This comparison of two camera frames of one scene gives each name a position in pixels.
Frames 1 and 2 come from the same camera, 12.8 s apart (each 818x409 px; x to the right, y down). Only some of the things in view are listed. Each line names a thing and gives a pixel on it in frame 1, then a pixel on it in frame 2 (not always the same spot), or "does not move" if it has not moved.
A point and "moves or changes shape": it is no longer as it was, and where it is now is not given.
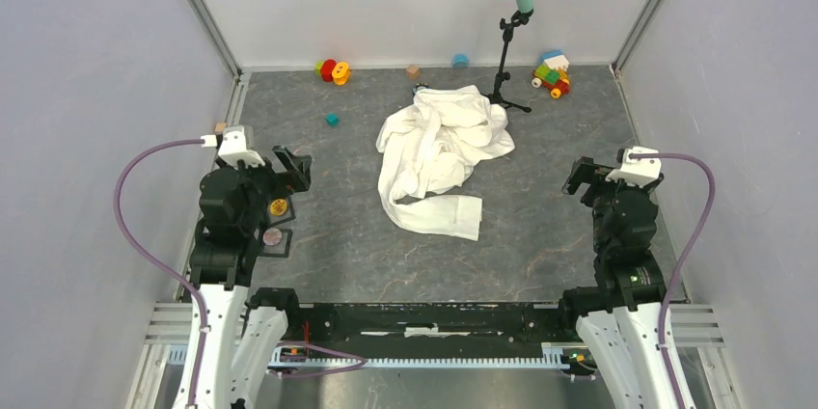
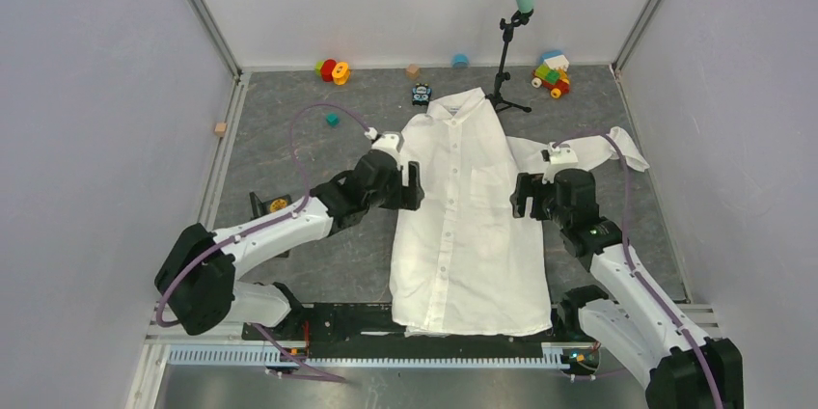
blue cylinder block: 460,62 does not move
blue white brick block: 555,60 does not move
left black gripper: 292,164 to 408,197
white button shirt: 429,149 moves or changes shape
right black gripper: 584,169 to 528,185
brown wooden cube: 413,71 does not move
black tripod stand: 519,17 does not move
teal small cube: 332,120 does not move
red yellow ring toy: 330,70 does not move
